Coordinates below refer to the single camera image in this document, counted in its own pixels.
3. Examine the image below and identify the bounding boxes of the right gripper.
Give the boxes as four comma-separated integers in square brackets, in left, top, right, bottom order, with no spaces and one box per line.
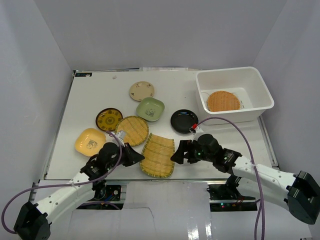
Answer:
[170,139,215,164]

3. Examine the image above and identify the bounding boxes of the brown yellow patterned plate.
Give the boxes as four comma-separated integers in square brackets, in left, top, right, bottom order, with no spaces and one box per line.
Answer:
[95,107,123,131]

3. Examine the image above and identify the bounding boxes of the beige round plate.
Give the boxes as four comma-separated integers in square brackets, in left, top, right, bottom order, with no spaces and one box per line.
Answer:
[129,81,155,102]

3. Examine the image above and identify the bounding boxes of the yellow square panda plate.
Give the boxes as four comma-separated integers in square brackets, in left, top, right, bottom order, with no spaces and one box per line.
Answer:
[74,128,106,157]

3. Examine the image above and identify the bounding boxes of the papers behind table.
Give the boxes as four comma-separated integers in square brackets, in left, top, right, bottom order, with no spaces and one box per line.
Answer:
[139,67,199,72]

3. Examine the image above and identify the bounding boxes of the white plastic bin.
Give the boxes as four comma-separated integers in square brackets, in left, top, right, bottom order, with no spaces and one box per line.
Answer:
[195,66,274,125]

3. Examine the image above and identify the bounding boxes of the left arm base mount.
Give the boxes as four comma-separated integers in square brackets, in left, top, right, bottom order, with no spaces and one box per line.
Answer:
[79,185,123,210]

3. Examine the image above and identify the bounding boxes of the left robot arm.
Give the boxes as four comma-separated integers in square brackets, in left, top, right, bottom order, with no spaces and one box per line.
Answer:
[13,142,145,240]

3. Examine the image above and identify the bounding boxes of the black round plate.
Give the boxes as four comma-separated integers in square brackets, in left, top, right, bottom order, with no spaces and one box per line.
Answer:
[170,109,199,134]

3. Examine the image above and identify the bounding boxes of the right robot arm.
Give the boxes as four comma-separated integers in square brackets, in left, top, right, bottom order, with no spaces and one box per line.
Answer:
[170,134,320,225]

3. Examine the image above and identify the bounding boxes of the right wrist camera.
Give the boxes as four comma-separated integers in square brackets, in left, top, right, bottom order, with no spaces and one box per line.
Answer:
[189,123,204,134]

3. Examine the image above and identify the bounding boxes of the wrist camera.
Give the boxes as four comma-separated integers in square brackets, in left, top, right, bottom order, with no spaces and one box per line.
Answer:
[189,123,204,134]
[115,130,126,146]

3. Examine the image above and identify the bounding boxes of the orange round woven plate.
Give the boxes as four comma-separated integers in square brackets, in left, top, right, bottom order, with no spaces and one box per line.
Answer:
[207,90,241,112]

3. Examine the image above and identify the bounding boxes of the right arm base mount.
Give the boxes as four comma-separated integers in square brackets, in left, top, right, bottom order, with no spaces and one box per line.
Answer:
[206,176,258,212]

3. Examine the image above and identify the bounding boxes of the rectangular bamboo tray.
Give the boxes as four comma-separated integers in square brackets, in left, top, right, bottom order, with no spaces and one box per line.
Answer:
[139,133,175,179]

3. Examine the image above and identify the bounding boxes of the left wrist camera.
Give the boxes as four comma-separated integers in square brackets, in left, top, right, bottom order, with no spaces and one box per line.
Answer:
[115,130,126,146]

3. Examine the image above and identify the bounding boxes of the round bamboo plate green rim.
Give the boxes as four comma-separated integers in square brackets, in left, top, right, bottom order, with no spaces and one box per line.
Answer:
[115,115,150,147]

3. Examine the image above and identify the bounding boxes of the green square panda plate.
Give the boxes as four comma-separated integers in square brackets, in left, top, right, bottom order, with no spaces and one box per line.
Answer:
[136,97,165,122]

